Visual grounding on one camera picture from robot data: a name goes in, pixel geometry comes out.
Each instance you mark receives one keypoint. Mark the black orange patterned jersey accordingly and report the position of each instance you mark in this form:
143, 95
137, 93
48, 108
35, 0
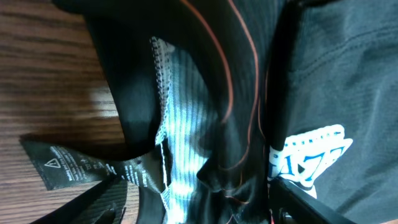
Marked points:
218, 98

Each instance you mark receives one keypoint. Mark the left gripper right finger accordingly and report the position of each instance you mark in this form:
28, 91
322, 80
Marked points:
290, 204

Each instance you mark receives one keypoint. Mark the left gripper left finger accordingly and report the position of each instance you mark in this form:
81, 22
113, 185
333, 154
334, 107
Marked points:
104, 203

